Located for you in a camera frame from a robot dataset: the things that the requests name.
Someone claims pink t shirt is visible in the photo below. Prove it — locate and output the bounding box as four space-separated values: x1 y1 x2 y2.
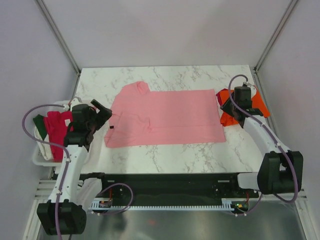
104 81 226 148

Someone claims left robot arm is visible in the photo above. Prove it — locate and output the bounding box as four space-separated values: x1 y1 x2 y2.
36 98 112 239

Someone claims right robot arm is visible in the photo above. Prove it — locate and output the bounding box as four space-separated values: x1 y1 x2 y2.
216 86 304 197

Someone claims orange folded t shirt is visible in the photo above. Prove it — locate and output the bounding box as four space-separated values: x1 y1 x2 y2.
216 88 270 127

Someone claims dark red folded t shirt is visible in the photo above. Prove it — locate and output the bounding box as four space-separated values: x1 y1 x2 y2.
216 92 226 106

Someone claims magenta t shirt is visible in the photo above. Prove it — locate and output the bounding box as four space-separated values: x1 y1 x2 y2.
44 111 73 145

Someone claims dark green t shirt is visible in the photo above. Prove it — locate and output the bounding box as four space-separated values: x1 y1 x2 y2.
33 114 48 140

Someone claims white t shirt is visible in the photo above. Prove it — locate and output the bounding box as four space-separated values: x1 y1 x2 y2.
34 128 54 161

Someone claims white laundry basket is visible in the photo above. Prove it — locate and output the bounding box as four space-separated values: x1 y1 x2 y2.
32 100 89 167

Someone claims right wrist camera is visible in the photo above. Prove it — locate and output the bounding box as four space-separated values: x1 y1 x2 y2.
242 81 257 97

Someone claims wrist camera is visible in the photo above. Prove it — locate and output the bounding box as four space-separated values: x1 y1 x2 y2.
242 81 257 97
63 97 83 111

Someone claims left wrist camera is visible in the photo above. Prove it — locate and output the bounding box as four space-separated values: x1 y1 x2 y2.
63 97 83 111

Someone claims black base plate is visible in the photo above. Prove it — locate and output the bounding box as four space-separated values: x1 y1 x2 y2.
81 173 259 206

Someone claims white cable duct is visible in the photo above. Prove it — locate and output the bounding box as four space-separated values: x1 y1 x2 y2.
88 198 235 211

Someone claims left aluminium frame post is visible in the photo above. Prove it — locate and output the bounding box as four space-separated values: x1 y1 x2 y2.
34 0 81 76

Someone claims aluminium frame post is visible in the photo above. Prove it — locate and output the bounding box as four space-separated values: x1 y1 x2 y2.
252 0 300 75
34 0 81 76

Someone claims right aluminium frame post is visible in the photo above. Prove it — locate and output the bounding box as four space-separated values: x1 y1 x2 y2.
252 0 300 75

